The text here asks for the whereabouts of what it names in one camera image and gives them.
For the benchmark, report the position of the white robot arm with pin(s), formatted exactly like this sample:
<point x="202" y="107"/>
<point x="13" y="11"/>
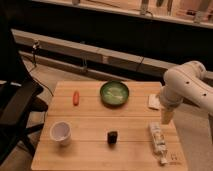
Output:
<point x="186" y="82"/>

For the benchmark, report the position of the black eraser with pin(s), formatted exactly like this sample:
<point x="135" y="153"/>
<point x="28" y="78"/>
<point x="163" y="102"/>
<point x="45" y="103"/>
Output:
<point x="112" y="137"/>

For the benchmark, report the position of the green bowl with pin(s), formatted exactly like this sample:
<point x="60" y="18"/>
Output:
<point x="114" y="93"/>

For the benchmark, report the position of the orange carrot toy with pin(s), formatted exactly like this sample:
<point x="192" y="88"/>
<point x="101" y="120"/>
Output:
<point x="76" y="98"/>

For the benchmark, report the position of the white folded cloth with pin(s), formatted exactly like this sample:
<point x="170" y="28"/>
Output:
<point x="153" y="102"/>

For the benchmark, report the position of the white paper cup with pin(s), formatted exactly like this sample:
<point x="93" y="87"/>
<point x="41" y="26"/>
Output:
<point x="60" y="132"/>

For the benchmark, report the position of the wooden stick end tool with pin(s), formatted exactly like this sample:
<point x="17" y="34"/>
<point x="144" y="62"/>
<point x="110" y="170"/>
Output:
<point x="166" y="115"/>

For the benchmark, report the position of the white toothpaste tube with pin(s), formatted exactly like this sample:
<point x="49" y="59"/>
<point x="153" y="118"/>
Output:
<point x="158" y="141"/>

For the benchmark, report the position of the black office chair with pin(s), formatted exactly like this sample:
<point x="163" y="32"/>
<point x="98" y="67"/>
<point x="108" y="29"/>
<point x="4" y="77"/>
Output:
<point x="18" y="97"/>

